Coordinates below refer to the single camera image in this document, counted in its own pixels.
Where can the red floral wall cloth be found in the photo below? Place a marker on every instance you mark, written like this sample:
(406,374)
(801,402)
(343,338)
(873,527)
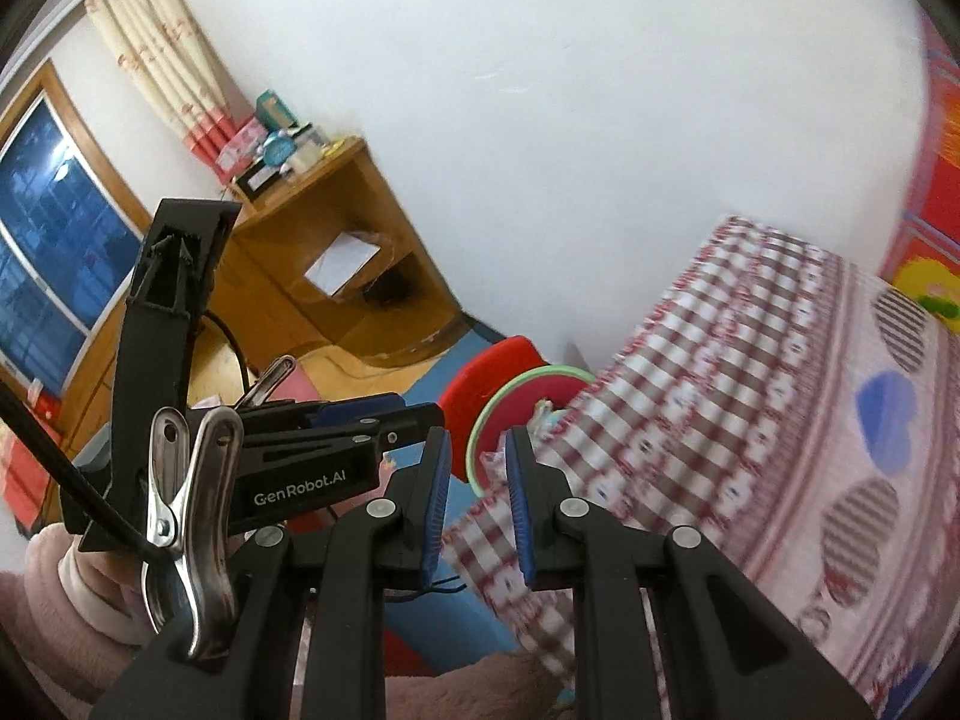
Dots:
(930,187)

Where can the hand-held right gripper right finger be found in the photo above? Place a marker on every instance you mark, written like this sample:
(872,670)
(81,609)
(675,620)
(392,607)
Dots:
(519,510)

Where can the white paper sheet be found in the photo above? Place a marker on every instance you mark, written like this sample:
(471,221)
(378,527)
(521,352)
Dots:
(341,262)

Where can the metal spring clip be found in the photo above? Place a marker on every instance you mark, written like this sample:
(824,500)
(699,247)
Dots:
(270,379)
(202,480)

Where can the person's left forearm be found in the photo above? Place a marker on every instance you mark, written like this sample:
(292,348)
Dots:
(45,615)

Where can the heart print checked bed sheet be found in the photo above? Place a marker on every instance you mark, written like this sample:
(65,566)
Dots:
(712,405)

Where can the foam puzzle floor mat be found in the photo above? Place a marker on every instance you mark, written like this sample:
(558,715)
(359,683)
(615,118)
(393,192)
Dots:
(442,630)

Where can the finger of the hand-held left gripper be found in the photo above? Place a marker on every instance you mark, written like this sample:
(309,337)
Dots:
(390,431)
(360,409)

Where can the wooden desk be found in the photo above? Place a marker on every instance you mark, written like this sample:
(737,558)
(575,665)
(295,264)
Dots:
(270,240)

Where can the white cup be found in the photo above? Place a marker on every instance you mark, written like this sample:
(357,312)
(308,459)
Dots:
(311,150)

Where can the window with wooden frame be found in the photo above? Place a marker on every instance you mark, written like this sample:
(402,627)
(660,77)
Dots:
(52,240)

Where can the person's leg pink fleece pants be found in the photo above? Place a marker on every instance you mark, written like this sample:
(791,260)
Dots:
(465,690)

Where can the red trash bin green rim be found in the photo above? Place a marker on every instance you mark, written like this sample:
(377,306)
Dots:
(540,371)

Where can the teal box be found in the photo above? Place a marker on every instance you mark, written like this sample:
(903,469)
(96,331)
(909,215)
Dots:
(274,109)

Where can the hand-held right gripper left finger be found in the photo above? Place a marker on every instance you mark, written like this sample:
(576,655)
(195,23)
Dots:
(435,502)

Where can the blue alarm clock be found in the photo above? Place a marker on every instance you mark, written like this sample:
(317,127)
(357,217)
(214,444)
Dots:
(279,146)

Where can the black box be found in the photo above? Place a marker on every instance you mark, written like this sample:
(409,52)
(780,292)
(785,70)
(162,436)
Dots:
(259,180)

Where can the cream curtain red hem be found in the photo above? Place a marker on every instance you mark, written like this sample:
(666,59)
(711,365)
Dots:
(165,60)

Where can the pink box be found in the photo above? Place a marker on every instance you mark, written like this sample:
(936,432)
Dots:
(240,142)

